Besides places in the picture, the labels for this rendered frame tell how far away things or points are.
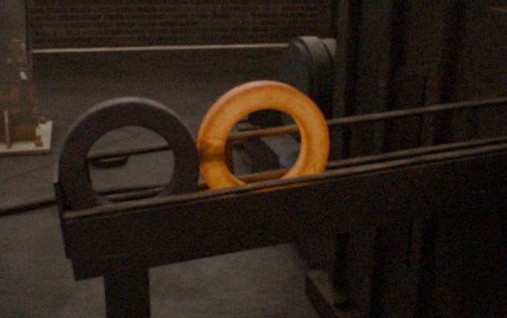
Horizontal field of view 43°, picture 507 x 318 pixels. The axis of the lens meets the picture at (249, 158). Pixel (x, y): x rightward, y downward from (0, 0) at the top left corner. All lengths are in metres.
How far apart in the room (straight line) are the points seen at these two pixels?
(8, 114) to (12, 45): 0.35
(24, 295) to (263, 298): 0.69
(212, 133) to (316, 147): 0.15
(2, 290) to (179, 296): 0.53
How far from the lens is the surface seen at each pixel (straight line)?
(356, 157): 1.02
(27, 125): 3.45
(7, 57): 3.39
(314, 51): 2.20
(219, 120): 0.87
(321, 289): 1.83
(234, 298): 1.91
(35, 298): 2.00
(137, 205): 0.86
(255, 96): 0.87
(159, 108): 0.85
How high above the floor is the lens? 0.95
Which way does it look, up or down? 17 degrees down
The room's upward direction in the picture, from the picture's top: 1 degrees clockwise
